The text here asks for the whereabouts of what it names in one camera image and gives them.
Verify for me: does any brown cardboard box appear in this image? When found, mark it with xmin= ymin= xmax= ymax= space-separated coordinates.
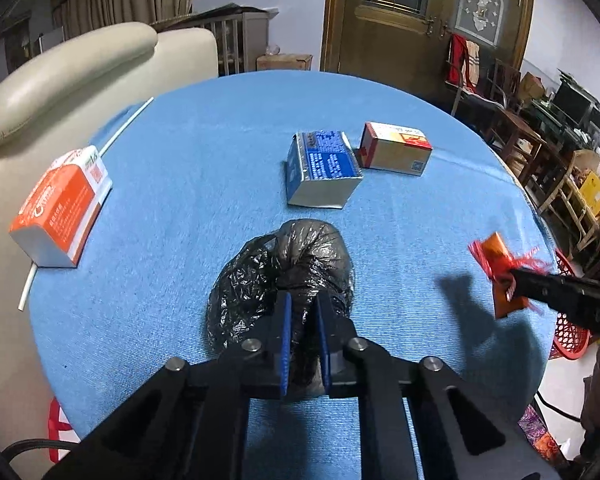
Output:
xmin=257 ymin=53 xmax=313 ymax=72

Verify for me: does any cream leather sofa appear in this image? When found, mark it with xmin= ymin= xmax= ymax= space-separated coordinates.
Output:
xmin=0 ymin=22 xmax=218 ymax=448

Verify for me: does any black monitor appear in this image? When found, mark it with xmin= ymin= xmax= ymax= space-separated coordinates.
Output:
xmin=550 ymin=80 xmax=593 ymax=127

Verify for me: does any white thin stick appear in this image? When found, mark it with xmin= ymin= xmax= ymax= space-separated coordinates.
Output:
xmin=17 ymin=95 xmax=156 ymax=312

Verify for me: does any dark wooden stool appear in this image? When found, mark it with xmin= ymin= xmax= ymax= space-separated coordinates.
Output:
xmin=482 ymin=110 xmax=546 ymax=188

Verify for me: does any orange white carton box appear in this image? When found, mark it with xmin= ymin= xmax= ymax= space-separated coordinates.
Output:
xmin=8 ymin=144 xmax=115 ymax=269

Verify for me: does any red mesh trash basket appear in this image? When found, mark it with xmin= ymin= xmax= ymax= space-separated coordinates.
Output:
xmin=549 ymin=249 xmax=592 ymax=361

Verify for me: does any chair with red cloth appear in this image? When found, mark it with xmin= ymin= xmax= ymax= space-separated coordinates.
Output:
xmin=444 ymin=32 xmax=506 ymax=117

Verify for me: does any bamboo chair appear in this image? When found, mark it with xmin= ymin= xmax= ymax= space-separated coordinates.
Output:
xmin=539 ymin=150 xmax=600 ymax=257

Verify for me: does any wooden baby crib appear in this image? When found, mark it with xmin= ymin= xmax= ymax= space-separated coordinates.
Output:
xmin=150 ymin=3 xmax=274 ymax=76

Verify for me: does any red orange gift box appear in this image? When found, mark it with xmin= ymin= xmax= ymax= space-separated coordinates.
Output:
xmin=358 ymin=122 xmax=432 ymax=176

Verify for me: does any black plastic bag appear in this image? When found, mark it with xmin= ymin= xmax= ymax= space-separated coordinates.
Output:
xmin=206 ymin=219 xmax=355 ymax=402

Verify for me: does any red gift bag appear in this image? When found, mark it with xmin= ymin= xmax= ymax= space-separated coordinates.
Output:
xmin=47 ymin=398 xmax=80 ymax=443

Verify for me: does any orange snack wrapper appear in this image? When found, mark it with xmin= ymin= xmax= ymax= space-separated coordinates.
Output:
xmin=468 ymin=232 xmax=550 ymax=320

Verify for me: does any blue table cloth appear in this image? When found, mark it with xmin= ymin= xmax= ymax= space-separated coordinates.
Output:
xmin=28 ymin=69 xmax=562 ymax=480

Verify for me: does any yellow box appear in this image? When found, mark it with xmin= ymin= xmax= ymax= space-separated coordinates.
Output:
xmin=579 ymin=171 xmax=600 ymax=217

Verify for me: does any blue silver carton box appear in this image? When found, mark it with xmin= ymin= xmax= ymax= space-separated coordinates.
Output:
xmin=285 ymin=130 xmax=363 ymax=209

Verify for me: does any wooden double door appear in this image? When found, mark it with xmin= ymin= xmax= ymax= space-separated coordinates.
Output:
xmin=321 ymin=0 xmax=533 ymax=103

